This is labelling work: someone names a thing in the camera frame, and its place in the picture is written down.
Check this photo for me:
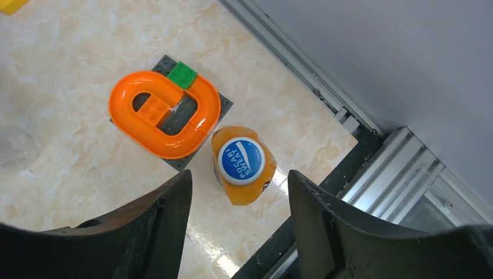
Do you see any orange juice bottle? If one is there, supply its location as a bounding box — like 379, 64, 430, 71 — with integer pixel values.
211, 126, 277, 206

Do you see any yellow triangle toy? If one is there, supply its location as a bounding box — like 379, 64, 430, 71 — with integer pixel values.
0, 0, 29, 16

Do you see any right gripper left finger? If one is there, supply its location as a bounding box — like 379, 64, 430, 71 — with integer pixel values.
1, 170, 192, 278

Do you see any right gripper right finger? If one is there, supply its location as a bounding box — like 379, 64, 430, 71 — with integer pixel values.
287, 170, 493, 279

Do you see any white blue Pocari cap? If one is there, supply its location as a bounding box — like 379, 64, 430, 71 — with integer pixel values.
217, 137, 266, 187

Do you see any orange toy tape dispenser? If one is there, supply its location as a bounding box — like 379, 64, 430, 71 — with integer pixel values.
108, 55, 233, 171

